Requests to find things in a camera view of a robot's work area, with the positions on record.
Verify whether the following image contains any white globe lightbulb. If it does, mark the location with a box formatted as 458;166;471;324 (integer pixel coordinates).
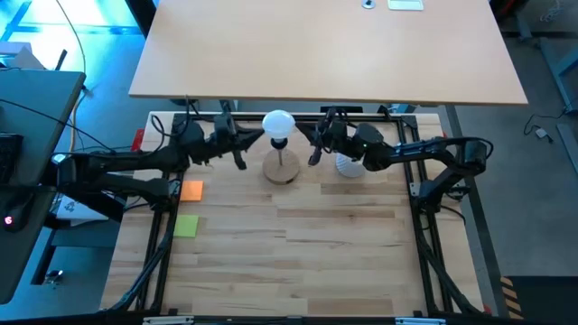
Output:
261;109;297;140

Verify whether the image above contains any orange sticky note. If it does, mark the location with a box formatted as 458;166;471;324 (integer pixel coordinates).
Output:
179;180;205;202

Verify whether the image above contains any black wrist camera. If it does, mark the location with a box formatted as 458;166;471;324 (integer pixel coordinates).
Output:
213;113;236;135
323;107;348;130

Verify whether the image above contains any black metal rig frame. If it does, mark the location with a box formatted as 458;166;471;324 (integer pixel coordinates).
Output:
101;111;489;317

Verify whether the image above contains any cardboard box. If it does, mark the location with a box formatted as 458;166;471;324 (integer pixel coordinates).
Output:
0;41;46;71

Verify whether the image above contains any green sticky note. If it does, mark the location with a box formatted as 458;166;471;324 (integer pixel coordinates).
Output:
172;214;200;239

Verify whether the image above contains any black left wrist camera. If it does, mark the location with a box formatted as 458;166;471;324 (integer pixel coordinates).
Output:
213;113;236;135

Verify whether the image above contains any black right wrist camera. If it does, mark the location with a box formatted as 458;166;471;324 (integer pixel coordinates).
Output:
323;107;348;130

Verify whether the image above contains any white table cover plate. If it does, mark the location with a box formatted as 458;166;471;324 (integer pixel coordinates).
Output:
387;0;424;12

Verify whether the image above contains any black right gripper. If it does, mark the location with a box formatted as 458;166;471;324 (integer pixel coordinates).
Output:
294;118;360;168

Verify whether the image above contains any white printed paper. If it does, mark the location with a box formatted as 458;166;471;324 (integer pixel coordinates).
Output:
56;193;109;223

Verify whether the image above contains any lamp with round wooden base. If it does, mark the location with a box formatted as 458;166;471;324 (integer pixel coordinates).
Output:
262;136;301;185

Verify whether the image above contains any light wooden office table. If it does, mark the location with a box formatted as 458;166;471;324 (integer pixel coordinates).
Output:
128;0;529;107

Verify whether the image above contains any dark gray desk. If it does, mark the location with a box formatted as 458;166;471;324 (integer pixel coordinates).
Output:
0;70;87;306

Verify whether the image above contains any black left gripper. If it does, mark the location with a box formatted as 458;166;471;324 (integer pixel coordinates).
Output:
189;128;266;172

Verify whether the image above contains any white textured cup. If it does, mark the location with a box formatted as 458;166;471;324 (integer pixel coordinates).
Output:
334;152;368;179

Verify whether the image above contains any gray power adapter with cable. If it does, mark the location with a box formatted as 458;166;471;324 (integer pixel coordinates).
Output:
523;111;555;144

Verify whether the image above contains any black floor mat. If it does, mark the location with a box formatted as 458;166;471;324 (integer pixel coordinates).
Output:
503;274;578;325

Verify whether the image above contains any black computer mouse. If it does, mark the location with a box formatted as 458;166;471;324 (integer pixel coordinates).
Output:
2;205;29;234

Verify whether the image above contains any black keyboard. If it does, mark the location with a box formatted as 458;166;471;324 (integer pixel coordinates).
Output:
0;133;23;184

